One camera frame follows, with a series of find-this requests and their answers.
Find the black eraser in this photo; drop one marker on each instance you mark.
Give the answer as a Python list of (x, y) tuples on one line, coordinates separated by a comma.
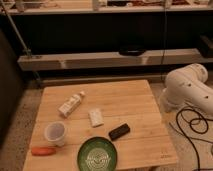
[(119, 132)]

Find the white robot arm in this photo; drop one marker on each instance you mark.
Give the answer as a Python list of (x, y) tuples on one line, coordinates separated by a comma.
[(187, 84)]

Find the wooden table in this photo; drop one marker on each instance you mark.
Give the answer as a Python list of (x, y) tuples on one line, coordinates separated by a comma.
[(132, 102)]

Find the white plastic bottle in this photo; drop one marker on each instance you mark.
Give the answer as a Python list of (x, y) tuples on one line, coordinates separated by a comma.
[(69, 106)]

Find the black object on shelf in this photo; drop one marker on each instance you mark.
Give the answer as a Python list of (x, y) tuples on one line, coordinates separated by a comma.
[(131, 50)]

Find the green patterned plate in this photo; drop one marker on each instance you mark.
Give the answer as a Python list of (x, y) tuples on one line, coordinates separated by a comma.
[(97, 154)]

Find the clear plastic cup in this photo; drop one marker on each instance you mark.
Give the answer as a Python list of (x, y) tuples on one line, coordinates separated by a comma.
[(55, 133)]

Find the grey metal shelf rack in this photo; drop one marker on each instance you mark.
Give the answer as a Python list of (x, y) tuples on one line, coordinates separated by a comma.
[(54, 42)]

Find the orange carrot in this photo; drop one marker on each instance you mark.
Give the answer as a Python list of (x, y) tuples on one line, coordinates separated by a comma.
[(43, 151)]

